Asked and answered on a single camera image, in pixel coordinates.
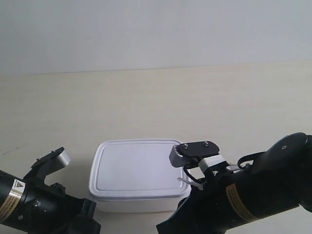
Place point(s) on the white lidded plastic container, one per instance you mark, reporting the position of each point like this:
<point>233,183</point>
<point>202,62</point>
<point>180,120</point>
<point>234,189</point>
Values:
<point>136,176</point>

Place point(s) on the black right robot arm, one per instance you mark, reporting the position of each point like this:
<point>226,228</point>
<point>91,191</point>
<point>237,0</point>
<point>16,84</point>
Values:
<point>231,195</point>

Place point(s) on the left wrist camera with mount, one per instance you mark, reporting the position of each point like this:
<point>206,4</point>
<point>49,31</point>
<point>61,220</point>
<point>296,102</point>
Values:
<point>48,164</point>

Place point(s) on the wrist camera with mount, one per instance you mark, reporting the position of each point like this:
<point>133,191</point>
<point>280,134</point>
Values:
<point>193,154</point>
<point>48,164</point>

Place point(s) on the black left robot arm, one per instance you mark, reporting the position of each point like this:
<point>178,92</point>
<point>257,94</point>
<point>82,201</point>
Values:
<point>12,192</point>

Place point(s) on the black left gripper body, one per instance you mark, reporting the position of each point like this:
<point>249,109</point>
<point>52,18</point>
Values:
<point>49,210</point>

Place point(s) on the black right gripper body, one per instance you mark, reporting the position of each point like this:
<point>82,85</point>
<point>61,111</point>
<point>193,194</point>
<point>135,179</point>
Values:
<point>206,211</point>

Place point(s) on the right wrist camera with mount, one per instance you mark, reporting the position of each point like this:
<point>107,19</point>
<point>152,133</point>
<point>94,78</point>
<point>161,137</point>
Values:
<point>193,154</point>

